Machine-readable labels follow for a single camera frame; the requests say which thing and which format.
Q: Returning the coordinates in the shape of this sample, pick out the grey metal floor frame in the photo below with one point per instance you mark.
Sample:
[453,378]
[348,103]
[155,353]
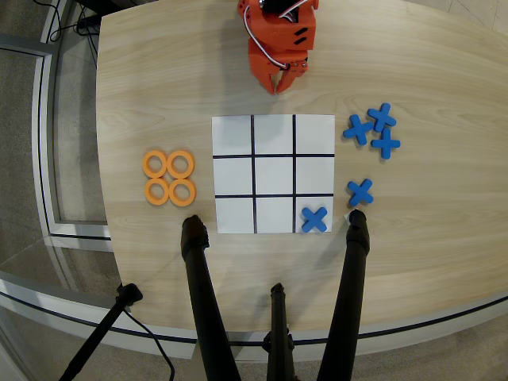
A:
[44,139]

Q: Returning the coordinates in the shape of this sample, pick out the white tic-tac-toe grid paper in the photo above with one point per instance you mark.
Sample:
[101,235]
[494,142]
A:
[274,174]

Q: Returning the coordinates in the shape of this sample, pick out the blue foam cross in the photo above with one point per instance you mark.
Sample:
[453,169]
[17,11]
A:
[360,193]
[385,143]
[315,219]
[358,130]
[382,116]

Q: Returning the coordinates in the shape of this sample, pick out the thin black stand pole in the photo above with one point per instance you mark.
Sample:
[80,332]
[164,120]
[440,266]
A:
[99,333]

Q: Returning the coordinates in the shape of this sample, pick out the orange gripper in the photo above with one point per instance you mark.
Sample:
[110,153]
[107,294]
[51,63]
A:
[267,63]

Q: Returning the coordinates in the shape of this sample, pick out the short black tripod leg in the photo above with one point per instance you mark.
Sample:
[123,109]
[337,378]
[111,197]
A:
[279,333]

